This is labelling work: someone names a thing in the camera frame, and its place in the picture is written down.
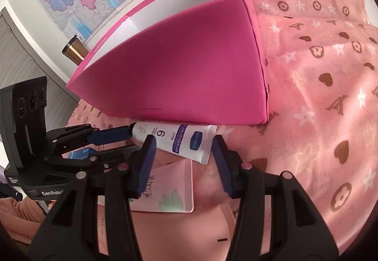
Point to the pink patterned bedsheet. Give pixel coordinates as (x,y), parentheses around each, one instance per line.
(321,71)

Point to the white hand cream tube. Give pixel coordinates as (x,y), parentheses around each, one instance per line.
(186,140)

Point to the left forearm pink sleeve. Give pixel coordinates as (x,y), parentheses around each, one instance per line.
(21,219)

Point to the pink aloe cream tube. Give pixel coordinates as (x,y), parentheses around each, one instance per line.
(169,190)

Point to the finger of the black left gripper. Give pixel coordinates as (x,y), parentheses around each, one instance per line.
(100,161)
(97,135)

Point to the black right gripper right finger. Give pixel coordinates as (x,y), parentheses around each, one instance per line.
(276,219)

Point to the grey wooden door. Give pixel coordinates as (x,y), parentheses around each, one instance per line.
(20,62)

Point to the pink cardboard box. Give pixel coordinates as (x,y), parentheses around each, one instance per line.
(197,61)

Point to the copper thermos tumbler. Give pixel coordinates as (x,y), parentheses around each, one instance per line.
(75,50)

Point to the teal medicine box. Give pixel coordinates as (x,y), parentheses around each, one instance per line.
(81,154)

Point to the pink flat package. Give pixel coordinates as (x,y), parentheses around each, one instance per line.
(200,235)

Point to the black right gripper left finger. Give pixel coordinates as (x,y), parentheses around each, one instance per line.
(69,232)

